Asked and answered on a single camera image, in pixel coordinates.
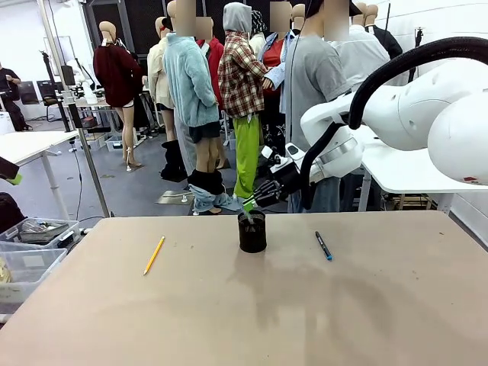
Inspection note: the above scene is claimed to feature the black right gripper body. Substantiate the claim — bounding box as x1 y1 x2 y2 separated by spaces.
272 162 304 201

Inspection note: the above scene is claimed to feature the black pen with blue cap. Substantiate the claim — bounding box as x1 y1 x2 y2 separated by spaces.
314 230 334 262

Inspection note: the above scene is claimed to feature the yellow pencil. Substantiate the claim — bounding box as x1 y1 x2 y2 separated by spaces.
143 235 166 276

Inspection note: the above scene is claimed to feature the black mesh pen holder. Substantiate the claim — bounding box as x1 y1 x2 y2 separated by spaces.
236 209 267 253

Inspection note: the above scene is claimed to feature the black bag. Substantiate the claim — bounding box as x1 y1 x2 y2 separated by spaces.
0 192 27 234

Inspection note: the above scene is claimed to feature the seated person in black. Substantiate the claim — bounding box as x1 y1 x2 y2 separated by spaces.
0 63 34 133

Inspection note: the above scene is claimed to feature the clear bin with metal parts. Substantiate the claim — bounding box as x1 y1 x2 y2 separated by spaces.
0 217 81 252

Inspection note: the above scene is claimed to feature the slanted metal pole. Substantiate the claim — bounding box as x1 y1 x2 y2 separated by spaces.
37 0 112 218

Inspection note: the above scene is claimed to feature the black office chair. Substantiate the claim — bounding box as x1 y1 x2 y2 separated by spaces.
40 81 64 123

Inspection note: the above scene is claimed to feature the empty clear plastic bin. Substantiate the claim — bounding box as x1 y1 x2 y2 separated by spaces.
0 247 69 306

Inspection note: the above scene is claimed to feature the person in grey t-shirt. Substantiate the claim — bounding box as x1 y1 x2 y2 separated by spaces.
284 0 361 214

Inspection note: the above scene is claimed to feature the mannequin in plaid hooded shirt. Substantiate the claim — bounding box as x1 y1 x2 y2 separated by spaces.
217 2 268 201

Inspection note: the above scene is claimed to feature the large white table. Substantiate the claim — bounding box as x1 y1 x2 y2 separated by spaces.
358 125 488 214

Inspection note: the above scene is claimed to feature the mannequin in blue shirt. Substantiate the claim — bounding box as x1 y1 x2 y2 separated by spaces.
262 2 295 153

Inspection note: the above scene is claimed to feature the wooden pallet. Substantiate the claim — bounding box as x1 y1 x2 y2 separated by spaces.
391 193 434 211

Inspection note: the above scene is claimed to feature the mannequin in light blue fleece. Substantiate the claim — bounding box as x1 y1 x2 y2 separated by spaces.
162 0 230 217

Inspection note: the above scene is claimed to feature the mannequin in red jacket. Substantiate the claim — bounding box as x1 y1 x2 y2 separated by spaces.
196 17 226 111

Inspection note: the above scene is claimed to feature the mannequin in maroon sweater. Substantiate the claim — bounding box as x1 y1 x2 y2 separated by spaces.
93 21 144 172

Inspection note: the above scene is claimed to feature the mannequin in white shirt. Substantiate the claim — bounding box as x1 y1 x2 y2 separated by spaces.
329 2 392 92

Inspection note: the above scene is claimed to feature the mannequin in cream jacket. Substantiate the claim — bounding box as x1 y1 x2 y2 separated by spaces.
146 17 188 182

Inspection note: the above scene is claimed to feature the mannequin with patterned headscarf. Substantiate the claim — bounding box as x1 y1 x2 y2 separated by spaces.
249 9 268 54

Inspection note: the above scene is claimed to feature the mannequin in black jacket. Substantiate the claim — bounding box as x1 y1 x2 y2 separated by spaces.
291 3 307 34

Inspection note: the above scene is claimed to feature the mannequin in black suit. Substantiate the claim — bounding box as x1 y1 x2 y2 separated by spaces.
364 4 403 61

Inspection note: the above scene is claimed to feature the black tripod stand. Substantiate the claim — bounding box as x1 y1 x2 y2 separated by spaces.
407 25 426 85

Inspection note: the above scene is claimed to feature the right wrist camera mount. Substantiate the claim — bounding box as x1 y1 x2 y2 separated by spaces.
261 143 306 171

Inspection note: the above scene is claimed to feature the metal mannequin base plate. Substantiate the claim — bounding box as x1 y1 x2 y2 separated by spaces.
155 189 196 207

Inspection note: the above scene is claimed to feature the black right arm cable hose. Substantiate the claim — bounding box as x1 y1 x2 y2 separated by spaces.
300 37 488 211

